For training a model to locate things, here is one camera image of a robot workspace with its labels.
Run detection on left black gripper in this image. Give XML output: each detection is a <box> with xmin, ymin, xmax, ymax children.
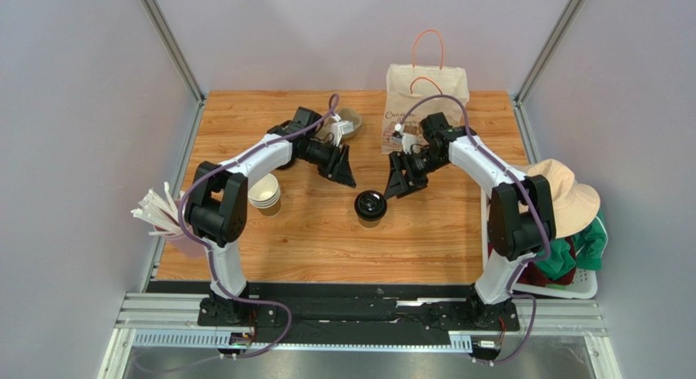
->
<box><xmin>299</xmin><ymin>139</ymin><xmax>357</xmax><ymax>190</ymax></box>

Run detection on single black cup lid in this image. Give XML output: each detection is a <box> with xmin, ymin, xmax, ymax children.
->
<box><xmin>354</xmin><ymin>190</ymin><xmax>388</xmax><ymax>221</ymax></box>

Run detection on stack of paper cups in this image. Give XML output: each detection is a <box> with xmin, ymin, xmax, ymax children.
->
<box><xmin>248</xmin><ymin>173</ymin><xmax>282</xmax><ymax>217</ymax></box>

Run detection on paper takeout bag orange handles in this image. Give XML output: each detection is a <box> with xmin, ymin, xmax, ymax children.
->
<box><xmin>381</xmin><ymin>29</ymin><xmax>470</xmax><ymax>154</ymax></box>

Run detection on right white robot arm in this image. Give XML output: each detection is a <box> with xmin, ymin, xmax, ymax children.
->
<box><xmin>384</xmin><ymin>113</ymin><xmax>556</xmax><ymax>328</ymax></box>

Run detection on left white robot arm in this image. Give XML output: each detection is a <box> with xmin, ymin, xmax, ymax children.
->
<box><xmin>179</xmin><ymin>107</ymin><xmax>356</xmax><ymax>325</ymax></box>

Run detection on stack of black lids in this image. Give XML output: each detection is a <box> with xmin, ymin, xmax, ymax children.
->
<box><xmin>278</xmin><ymin>158</ymin><xmax>296</xmax><ymax>170</ymax></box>

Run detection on dark red garment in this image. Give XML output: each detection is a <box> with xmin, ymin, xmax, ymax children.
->
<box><xmin>517</xmin><ymin>238</ymin><xmax>577</xmax><ymax>287</ymax></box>

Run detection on beige bucket hat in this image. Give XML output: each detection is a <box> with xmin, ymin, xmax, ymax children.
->
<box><xmin>515</xmin><ymin>158</ymin><xmax>601</xmax><ymax>239</ymax></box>

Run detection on pink cup with straws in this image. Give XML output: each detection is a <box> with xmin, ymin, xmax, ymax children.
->
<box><xmin>130</xmin><ymin>181</ymin><xmax>205</xmax><ymax>258</ymax></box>

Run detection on green garment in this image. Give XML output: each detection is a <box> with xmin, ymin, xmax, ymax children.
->
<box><xmin>535</xmin><ymin>210</ymin><xmax>609</xmax><ymax>285</ymax></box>

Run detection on white plastic basket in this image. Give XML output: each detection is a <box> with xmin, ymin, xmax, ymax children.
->
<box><xmin>513</xmin><ymin>166</ymin><xmax>597</xmax><ymax>299</ymax></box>

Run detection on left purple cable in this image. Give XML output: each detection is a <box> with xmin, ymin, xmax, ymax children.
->
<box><xmin>178</xmin><ymin>93</ymin><xmax>341</xmax><ymax>359</ymax></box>

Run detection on purple cable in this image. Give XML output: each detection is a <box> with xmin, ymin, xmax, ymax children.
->
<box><xmin>178</xmin><ymin>93</ymin><xmax>341</xmax><ymax>359</ymax></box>
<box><xmin>396</xmin><ymin>94</ymin><xmax>553</xmax><ymax>367</ymax></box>

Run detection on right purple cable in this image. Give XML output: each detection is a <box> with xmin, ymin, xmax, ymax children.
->
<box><xmin>396</xmin><ymin>94</ymin><xmax>553</xmax><ymax>367</ymax></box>

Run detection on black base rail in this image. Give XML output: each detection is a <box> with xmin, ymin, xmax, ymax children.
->
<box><xmin>146</xmin><ymin>281</ymin><xmax>520</xmax><ymax>346</ymax></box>

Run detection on aluminium frame base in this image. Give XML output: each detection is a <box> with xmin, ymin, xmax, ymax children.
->
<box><xmin>98</xmin><ymin>293</ymin><xmax>621</xmax><ymax>378</ymax></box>

